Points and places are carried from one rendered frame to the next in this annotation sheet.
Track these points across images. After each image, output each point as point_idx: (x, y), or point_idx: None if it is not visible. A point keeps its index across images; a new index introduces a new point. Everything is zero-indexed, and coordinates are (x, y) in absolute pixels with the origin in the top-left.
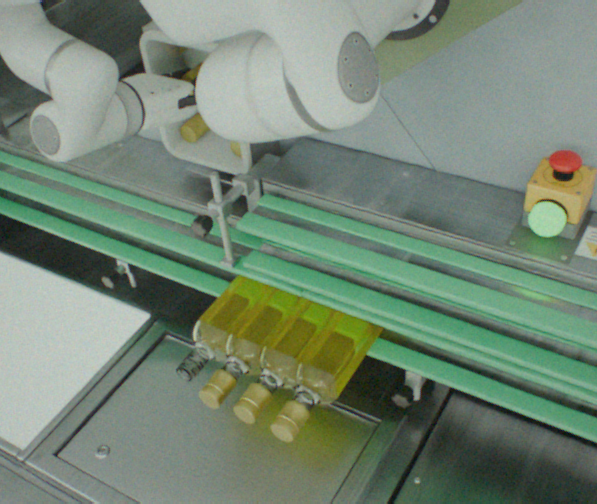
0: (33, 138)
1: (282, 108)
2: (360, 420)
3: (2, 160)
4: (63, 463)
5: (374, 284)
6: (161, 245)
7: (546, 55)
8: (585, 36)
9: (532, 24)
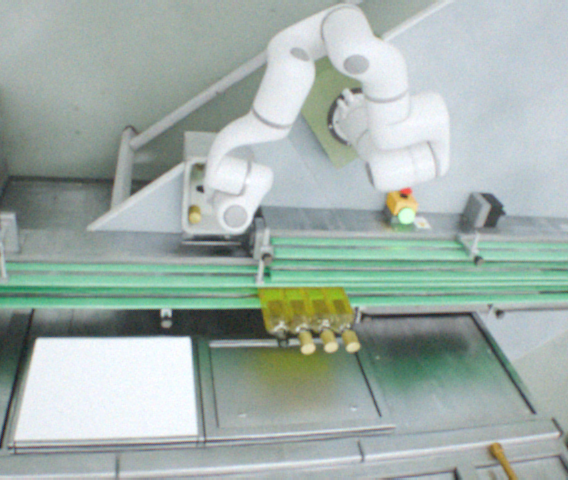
0: (224, 220)
1: (429, 171)
2: (341, 342)
3: (38, 268)
4: (229, 428)
5: (338, 268)
6: (209, 286)
7: None
8: None
9: None
